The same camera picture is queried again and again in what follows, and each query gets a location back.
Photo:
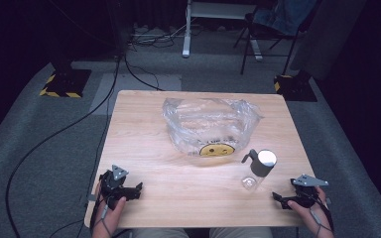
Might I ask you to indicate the clear plastic bag yellow face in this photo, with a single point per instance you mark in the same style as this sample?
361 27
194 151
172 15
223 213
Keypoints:
208 125

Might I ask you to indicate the blue cloth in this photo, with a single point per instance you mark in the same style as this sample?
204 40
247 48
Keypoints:
287 16

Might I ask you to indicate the grey curtain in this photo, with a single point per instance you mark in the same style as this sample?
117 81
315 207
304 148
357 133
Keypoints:
327 36

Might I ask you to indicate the clear bottle with grey lid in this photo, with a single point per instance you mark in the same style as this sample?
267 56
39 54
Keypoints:
261 165

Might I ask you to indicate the white desk frame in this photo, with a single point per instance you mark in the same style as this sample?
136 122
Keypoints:
187 29

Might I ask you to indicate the person's right hand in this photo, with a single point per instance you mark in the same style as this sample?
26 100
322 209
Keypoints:
311 218

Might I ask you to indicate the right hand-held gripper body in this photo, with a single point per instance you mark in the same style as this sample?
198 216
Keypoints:
306 188

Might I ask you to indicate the black folding chair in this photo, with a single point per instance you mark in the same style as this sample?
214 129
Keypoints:
261 33

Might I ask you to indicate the person's left hand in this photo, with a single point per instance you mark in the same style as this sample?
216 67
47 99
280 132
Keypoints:
110 219

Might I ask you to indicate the black yellow striped stand base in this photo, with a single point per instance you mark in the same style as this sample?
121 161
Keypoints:
294 87
66 82

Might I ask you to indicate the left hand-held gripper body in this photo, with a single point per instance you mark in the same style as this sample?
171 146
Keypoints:
112 185

